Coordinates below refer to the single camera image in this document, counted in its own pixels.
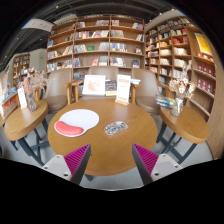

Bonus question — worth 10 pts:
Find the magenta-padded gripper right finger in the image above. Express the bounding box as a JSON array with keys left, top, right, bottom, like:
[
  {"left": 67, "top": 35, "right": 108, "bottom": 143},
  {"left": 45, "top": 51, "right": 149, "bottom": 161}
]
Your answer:
[{"left": 131, "top": 143, "right": 184, "bottom": 186}]

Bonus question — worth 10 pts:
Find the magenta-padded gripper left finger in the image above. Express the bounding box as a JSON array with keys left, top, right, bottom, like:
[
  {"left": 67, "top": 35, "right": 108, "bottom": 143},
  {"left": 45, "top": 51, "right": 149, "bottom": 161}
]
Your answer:
[{"left": 41, "top": 143, "right": 92, "bottom": 186}]

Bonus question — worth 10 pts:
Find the transparent computer mouse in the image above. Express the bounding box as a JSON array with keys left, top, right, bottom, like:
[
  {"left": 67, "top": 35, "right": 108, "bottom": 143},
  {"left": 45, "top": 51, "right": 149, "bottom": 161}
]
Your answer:
[{"left": 104, "top": 120, "right": 129, "bottom": 136}]

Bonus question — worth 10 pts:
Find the white mouse pad red rest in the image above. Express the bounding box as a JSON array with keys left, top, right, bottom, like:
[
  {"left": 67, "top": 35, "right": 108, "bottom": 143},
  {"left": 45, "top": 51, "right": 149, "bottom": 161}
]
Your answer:
[{"left": 53, "top": 108, "right": 100, "bottom": 138}]

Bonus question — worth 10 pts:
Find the round wooden side table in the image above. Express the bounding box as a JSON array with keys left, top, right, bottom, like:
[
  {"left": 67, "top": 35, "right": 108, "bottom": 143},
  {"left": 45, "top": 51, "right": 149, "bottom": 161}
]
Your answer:
[
  {"left": 0, "top": 103, "right": 18, "bottom": 128},
  {"left": 156, "top": 105, "right": 210, "bottom": 164},
  {"left": 3, "top": 99, "right": 51, "bottom": 166}
]

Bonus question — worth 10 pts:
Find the glass vase with dried flowers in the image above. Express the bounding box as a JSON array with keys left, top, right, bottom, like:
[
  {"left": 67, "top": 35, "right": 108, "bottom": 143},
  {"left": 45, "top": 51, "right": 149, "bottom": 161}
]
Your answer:
[
  {"left": 19, "top": 68, "right": 49, "bottom": 113},
  {"left": 168, "top": 64, "right": 197, "bottom": 118}
]

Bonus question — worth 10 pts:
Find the stack of magazines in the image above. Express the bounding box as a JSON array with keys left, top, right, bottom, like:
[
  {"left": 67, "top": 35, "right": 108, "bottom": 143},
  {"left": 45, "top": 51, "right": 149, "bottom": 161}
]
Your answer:
[{"left": 155, "top": 94, "right": 175, "bottom": 109}]

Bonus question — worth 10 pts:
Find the white sign in wooden stand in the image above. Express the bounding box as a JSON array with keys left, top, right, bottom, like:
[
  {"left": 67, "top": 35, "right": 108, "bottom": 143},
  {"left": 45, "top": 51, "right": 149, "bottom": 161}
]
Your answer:
[{"left": 115, "top": 73, "right": 132, "bottom": 106}]

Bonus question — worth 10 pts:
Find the white framed red print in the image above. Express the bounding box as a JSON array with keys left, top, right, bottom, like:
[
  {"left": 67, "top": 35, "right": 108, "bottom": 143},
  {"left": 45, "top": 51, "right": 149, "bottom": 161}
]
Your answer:
[{"left": 81, "top": 74, "right": 107, "bottom": 97}]

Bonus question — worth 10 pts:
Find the dark blue book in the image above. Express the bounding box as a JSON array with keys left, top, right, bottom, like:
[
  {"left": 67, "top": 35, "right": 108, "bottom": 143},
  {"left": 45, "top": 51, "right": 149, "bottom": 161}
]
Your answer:
[{"left": 105, "top": 79, "right": 118, "bottom": 97}]

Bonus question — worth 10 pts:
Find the small white table sign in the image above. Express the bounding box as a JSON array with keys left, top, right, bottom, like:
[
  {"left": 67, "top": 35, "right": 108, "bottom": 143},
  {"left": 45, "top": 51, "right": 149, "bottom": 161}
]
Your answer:
[{"left": 17, "top": 87, "right": 28, "bottom": 110}]

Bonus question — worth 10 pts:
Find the low display stand with books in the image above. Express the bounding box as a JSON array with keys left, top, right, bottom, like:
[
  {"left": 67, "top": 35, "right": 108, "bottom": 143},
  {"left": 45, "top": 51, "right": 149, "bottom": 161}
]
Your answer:
[{"left": 0, "top": 69, "right": 21, "bottom": 109}]

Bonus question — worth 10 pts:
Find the wooden shelf with red boxes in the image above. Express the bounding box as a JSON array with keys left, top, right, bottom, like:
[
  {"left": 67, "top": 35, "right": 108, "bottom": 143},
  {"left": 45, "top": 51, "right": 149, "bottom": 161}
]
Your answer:
[{"left": 186, "top": 25, "right": 224, "bottom": 159}]

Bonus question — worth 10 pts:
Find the distant wooden bookshelf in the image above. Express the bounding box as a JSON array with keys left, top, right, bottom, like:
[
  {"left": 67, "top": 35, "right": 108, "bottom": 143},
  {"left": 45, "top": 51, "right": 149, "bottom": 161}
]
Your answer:
[{"left": 11, "top": 52, "right": 32, "bottom": 89}]

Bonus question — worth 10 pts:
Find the tall wooden bookshelf with books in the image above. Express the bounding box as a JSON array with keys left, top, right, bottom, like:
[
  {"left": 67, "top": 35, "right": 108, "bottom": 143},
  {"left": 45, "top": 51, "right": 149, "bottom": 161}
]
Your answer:
[{"left": 144, "top": 15, "right": 194, "bottom": 101}]

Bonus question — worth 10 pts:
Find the wide wooden bookshelf with books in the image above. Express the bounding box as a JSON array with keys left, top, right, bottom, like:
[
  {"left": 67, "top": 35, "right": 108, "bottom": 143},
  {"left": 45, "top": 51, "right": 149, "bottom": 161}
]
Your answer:
[{"left": 45, "top": 13, "right": 146, "bottom": 79}]

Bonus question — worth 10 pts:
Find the hanging white ceiling sign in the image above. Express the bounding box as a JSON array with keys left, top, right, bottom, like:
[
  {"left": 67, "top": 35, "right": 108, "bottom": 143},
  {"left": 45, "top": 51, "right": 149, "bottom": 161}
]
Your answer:
[{"left": 22, "top": 18, "right": 54, "bottom": 33}]

